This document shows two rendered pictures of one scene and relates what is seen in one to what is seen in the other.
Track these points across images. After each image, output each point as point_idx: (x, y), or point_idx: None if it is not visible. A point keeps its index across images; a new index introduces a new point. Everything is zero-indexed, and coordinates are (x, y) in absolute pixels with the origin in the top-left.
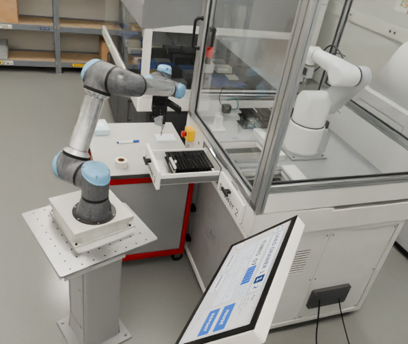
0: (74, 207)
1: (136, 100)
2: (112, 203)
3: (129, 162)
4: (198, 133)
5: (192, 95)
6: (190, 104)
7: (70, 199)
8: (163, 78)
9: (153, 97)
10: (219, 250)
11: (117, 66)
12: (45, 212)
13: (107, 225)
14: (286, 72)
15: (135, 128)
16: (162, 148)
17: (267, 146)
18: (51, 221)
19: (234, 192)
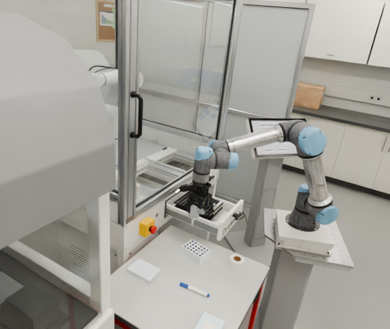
0: (315, 228)
1: (107, 325)
2: (285, 220)
3: (222, 264)
4: (153, 209)
5: (131, 195)
6: (128, 209)
7: (315, 235)
8: (222, 147)
9: (207, 188)
10: (194, 232)
11: (300, 121)
12: (333, 258)
13: None
14: (231, 68)
15: (152, 311)
16: (166, 261)
17: (224, 117)
18: (330, 249)
19: (210, 171)
